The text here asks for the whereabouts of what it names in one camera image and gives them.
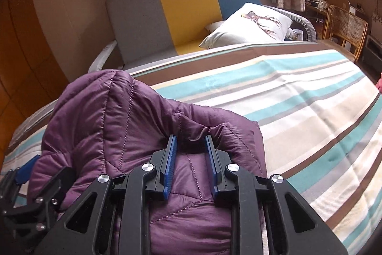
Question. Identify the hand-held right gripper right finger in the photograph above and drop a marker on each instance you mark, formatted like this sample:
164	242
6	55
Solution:
211	165

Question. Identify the grey yellow blue sofa chair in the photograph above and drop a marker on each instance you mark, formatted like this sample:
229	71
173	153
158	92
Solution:
134	19

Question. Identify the cluttered wooden desk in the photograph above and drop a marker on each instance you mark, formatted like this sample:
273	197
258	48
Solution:
316	8

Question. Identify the striped bed sheet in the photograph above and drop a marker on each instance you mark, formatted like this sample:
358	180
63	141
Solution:
283	93

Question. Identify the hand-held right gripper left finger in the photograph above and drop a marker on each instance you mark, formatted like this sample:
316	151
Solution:
168	168

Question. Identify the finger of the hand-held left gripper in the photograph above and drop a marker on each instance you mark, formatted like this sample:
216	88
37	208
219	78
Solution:
28	170
50	186

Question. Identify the grey padded rail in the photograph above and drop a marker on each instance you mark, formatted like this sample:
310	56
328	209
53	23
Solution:
301	21

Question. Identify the rattan chair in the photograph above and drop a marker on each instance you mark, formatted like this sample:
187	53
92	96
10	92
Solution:
343	25

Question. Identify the white printed pillow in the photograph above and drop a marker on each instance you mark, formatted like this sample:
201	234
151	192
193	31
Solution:
247	25

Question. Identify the grey storage box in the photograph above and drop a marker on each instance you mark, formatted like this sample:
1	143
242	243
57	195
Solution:
374	49

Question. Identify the wooden wardrobe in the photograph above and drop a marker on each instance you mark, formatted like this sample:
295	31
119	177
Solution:
27	49

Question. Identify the purple quilted down jacket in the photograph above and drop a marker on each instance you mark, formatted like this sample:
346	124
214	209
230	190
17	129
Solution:
104	123

